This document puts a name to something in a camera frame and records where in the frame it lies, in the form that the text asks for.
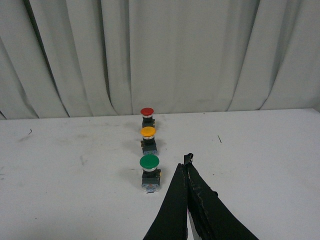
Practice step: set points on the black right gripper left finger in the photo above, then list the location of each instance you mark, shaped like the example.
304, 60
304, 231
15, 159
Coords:
171, 220

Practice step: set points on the red push button switch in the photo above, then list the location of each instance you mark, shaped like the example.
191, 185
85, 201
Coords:
147, 117

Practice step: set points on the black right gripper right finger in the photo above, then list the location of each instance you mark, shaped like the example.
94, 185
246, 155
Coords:
211, 218

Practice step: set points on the yellow push button switch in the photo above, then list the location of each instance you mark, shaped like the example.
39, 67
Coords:
148, 143

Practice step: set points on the white pleated curtain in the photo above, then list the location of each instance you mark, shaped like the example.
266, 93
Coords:
89, 58

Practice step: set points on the green push button switch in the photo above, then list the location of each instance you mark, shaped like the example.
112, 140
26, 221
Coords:
151, 174

